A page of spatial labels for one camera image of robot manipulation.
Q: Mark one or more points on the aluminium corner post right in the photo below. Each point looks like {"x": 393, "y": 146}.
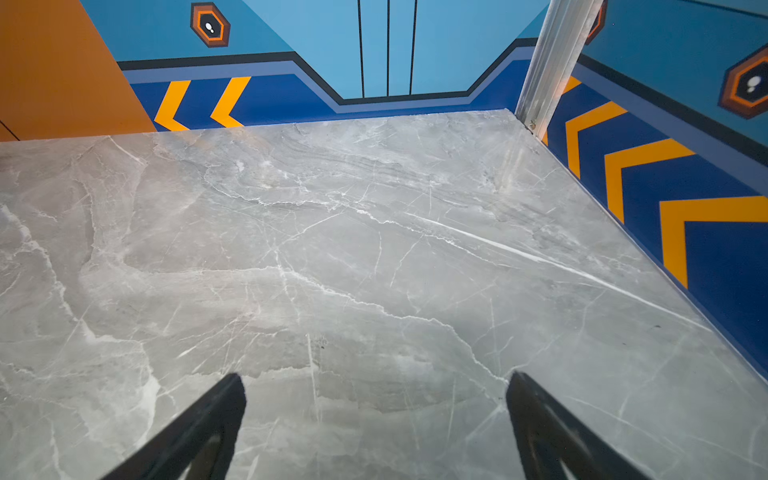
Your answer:
{"x": 565, "y": 29}

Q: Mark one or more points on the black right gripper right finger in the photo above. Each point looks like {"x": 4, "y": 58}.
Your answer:
{"x": 552, "y": 443}

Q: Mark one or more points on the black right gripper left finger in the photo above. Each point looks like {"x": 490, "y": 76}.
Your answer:
{"x": 198, "y": 444}

